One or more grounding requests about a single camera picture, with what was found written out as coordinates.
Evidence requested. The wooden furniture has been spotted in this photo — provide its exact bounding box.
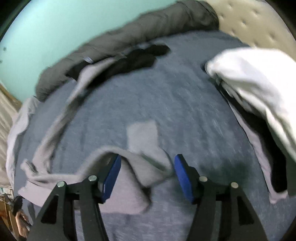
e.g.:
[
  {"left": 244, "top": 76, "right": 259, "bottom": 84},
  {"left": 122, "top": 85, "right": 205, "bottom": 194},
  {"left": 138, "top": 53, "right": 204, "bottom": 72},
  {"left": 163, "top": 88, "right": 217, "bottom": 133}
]
[{"left": 1, "top": 187, "right": 20, "bottom": 240}]

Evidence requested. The beige striped curtain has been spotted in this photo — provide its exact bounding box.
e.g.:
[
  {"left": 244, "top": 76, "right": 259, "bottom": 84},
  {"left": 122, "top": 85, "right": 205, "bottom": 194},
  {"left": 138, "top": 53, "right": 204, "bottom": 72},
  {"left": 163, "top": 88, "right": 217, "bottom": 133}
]
[{"left": 0, "top": 91, "right": 17, "bottom": 189}]

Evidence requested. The cream tufted headboard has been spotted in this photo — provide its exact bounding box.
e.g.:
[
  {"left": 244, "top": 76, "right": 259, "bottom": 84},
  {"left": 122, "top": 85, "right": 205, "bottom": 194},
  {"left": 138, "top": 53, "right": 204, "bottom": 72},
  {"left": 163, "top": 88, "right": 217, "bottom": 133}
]
[{"left": 207, "top": 1, "right": 295, "bottom": 59}]

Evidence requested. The blue patterned bed sheet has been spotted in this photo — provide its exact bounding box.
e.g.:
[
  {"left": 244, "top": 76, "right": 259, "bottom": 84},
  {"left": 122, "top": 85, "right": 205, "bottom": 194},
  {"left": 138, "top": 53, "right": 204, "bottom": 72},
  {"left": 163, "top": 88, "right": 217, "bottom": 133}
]
[{"left": 12, "top": 29, "right": 295, "bottom": 241}]

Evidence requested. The black garment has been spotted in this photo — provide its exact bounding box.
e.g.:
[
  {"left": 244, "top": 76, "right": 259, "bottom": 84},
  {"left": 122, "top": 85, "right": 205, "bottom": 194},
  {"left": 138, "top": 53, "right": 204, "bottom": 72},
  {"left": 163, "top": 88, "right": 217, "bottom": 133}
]
[{"left": 66, "top": 44, "right": 170, "bottom": 80}]

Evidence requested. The person left hand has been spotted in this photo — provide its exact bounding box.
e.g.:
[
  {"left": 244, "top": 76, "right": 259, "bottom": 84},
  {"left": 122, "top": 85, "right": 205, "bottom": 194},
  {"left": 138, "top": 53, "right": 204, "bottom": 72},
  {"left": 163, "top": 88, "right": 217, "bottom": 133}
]
[{"left": 15, "top": 209, "right": 31, "bottom": 238}]

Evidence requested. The grey quilted sweatshirt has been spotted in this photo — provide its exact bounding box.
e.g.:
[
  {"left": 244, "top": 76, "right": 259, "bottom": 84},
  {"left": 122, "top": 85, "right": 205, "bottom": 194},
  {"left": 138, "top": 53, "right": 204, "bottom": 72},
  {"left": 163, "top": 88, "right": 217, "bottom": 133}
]
[{"left": 18, "top": 58, "right": 173, "bottom": 214}]

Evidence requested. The dark grey rolled duvet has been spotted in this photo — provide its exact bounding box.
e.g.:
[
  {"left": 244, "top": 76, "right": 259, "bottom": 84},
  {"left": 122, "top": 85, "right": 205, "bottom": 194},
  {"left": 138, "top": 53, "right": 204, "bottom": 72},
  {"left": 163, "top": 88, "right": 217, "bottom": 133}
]
[{"left": 35, "top": 1, "right": 219, "bottom": 101}]

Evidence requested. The white folded garment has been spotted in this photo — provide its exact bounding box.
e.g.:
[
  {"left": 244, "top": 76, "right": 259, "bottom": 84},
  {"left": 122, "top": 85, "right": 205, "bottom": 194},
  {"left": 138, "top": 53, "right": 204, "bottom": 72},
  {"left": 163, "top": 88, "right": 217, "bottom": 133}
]
[{"left": 205, "top": 47, "right": 295, "bottom": 158}]

